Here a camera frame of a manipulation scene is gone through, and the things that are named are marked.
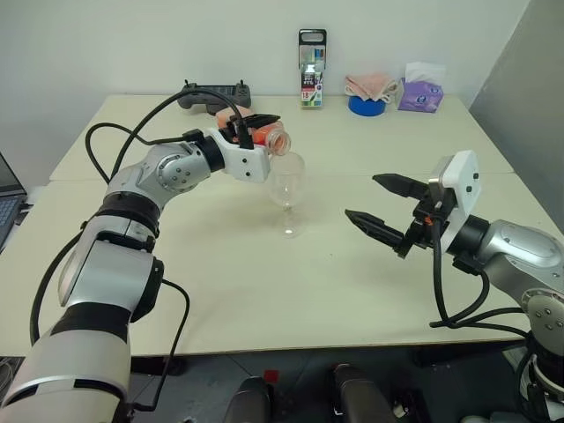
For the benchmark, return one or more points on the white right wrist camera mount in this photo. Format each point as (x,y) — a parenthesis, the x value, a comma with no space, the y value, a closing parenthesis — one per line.
(462,185)

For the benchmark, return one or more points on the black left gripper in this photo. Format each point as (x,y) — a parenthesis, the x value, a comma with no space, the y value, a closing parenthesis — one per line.
(252,122)

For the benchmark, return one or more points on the small red floor object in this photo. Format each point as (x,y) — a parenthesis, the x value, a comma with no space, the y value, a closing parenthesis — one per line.
(271,376)

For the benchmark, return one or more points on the clear wine glass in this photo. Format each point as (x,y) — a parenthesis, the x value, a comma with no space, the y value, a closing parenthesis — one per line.
(286,176)

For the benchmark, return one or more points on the small orange bottle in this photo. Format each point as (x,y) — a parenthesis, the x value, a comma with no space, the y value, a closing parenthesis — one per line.
(280,142)

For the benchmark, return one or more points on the grey partition panel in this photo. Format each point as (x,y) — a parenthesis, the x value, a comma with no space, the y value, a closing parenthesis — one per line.
(529,110)

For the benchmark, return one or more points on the blue tape roll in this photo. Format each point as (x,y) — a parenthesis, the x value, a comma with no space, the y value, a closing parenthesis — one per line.
(366,108)

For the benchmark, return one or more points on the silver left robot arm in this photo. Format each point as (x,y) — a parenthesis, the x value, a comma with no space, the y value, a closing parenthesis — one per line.
(97,273)

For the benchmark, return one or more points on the dark rounded shape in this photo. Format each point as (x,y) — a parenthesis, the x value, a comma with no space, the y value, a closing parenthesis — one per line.
(251,401)
(361,396)

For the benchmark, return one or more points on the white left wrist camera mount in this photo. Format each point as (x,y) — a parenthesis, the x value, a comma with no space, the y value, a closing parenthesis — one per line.
(247,164)

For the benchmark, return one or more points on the dark grey remote controller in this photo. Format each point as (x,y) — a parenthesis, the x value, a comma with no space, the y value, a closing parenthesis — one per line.
(198,104)

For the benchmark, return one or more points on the grey laptop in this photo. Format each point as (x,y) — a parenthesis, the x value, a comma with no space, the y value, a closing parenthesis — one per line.
(9,202)

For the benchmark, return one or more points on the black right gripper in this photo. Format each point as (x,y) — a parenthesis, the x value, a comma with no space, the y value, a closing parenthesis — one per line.
(424,222)

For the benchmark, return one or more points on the pink cloth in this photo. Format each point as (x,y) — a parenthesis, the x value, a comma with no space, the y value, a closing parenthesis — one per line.
(370,86)

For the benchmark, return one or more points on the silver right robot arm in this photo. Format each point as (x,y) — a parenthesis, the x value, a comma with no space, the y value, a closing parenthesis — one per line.
(515,247)

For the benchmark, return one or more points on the marker pen pack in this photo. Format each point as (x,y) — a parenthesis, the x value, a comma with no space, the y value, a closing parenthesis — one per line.
(312,75)

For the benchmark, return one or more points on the purple tissue pack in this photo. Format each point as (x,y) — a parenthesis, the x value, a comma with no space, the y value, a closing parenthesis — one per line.
(420,97)

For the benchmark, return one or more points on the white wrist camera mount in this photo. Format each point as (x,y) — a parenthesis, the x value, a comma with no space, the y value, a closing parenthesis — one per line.
(247,164)
(462,185)

